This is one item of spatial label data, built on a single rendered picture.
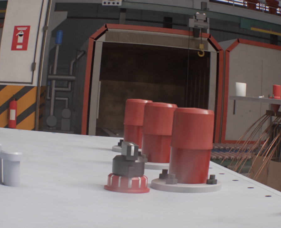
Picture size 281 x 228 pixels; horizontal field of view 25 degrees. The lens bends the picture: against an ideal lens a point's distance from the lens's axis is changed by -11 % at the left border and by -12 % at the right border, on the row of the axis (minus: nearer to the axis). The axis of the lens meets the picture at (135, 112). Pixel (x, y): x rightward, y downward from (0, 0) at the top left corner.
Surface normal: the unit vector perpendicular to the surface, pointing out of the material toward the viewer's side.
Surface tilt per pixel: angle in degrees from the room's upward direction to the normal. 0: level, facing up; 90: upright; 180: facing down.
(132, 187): 88
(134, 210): 0
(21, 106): 90
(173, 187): 90
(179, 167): 91
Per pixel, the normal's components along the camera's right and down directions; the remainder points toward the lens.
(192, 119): -0.11, 0.00
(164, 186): -0.65, -0.02
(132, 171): 0.13, 0.04
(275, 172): -0.87, -0.04
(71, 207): 0.07, -1.00
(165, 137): 0.36, 0.06
